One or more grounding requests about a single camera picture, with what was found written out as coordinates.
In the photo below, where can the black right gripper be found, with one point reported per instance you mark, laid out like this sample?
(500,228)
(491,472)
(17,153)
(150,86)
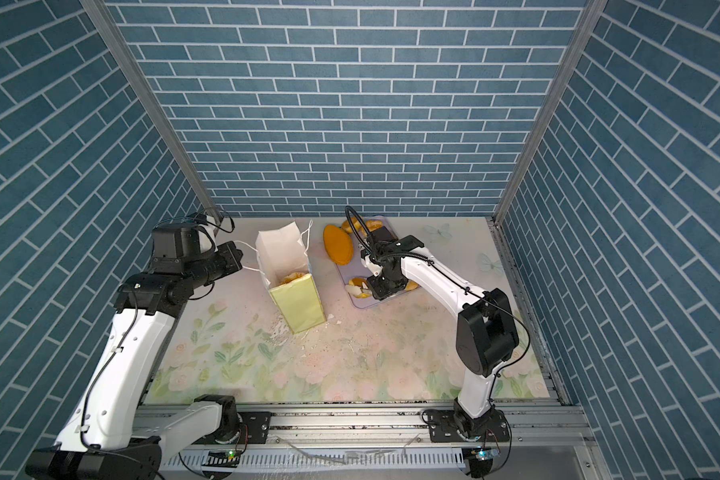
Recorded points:
(379,292)

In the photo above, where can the pale puff pastry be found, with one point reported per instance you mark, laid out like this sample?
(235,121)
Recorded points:
(373,225)

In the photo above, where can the long oval orange bread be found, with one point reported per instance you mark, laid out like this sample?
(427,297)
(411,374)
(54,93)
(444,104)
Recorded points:
(338,245)

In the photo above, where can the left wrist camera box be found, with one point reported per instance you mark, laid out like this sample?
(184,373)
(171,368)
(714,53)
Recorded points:
(178,245)

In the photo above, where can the orange egg tart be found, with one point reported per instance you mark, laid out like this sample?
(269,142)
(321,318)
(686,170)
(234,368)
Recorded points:
(358,288)

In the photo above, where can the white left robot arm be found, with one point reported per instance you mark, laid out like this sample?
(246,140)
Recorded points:
(98,441)

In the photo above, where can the yellow tart shell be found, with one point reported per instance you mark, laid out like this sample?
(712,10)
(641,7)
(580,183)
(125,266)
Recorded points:
(352,226)

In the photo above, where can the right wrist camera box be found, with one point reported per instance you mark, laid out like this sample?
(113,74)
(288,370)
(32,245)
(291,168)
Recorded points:
(375,237)

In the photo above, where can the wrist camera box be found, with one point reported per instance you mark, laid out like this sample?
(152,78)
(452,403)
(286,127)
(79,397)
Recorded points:
(178,245)
(375,237)

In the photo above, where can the aluminium corner post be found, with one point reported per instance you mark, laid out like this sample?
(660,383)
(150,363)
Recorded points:
(572,55)
(105,25)

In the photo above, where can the white vented cable duct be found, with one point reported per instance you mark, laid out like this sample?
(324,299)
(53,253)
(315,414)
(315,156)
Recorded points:
(292,460)

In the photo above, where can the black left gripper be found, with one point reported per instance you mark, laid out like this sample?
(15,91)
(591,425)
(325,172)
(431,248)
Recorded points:
(233,262)

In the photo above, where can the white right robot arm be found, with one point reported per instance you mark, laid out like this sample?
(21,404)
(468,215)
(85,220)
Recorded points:
(486,329)

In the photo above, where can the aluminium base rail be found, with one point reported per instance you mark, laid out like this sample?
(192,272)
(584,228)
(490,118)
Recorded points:
(538,439)

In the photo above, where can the green floral paper bag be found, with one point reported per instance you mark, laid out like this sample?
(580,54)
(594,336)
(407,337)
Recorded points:
(279,252)

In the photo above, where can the large orange loaf chunk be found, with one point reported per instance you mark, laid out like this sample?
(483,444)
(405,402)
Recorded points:
(292,277)

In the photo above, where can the aluminium right corner post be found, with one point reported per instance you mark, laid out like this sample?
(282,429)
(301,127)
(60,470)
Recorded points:
(572,55)

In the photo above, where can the aluminium left corner post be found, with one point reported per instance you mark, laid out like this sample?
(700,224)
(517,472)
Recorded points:
(105,25)

